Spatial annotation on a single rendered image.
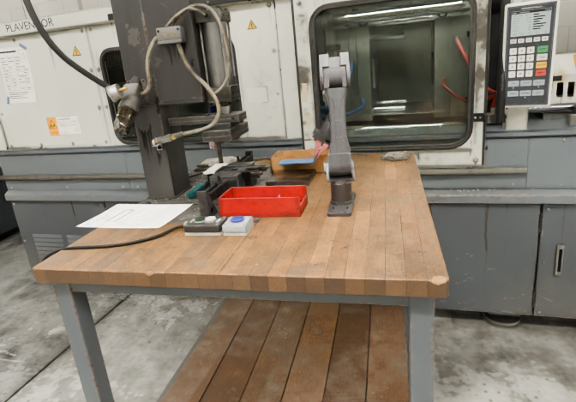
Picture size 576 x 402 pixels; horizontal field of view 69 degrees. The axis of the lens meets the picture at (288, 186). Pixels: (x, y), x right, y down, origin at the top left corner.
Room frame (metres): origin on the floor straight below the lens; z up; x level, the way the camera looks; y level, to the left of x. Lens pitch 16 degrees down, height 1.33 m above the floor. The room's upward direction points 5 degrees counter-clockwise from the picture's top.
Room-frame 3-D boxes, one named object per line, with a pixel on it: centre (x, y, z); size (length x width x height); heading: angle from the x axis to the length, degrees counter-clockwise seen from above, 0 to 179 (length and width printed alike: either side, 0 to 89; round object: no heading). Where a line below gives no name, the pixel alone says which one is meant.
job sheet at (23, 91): (2.51, 1.50, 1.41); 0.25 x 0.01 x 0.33; 72
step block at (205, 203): (1.21, 0.25, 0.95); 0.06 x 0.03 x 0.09; 166
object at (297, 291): (1.37, 0.05, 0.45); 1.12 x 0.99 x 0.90; 166
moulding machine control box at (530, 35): (1.66, -0.96, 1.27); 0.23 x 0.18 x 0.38; 162
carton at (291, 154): (1.68, -0.08, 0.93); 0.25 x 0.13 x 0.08; 76
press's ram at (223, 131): (1.45, 0.26, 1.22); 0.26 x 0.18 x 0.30; 76
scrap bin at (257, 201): (1.21, 0.08, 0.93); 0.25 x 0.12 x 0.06; 76
